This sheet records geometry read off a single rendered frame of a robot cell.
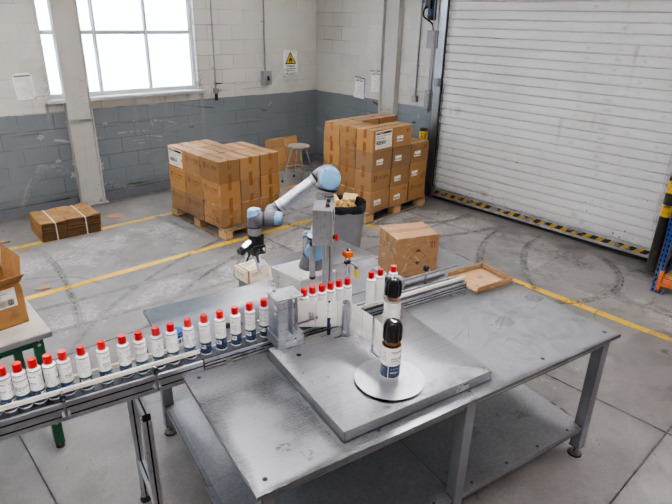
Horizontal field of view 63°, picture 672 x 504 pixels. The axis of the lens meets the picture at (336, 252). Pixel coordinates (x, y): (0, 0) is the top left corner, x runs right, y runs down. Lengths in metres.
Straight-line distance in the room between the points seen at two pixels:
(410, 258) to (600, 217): 3.74
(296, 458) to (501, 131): 5.69
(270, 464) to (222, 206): 4.35
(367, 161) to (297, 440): 4.77
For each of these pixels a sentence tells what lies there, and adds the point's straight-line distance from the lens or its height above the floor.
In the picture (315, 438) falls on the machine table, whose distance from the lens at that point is 2.26.
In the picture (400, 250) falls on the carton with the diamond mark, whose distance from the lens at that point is 3.37.
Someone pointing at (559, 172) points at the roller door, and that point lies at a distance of 6.93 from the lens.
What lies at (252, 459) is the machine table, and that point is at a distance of 2.19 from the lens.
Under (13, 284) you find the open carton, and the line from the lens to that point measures 3.34.
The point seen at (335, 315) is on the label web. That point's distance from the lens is 2.74.
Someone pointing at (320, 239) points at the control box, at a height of 1.32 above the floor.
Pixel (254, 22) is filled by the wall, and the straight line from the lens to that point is 8.90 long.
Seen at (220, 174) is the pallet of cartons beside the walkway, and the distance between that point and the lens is 6.09.
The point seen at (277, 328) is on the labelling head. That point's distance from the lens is 2.60.
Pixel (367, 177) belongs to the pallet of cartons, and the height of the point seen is 0.58.
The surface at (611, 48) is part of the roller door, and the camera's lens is 6.63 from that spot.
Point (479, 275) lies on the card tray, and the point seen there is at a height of 0.83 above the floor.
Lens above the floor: 2.34
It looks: 23 degrees down
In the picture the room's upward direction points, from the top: 1 degrees clockwise
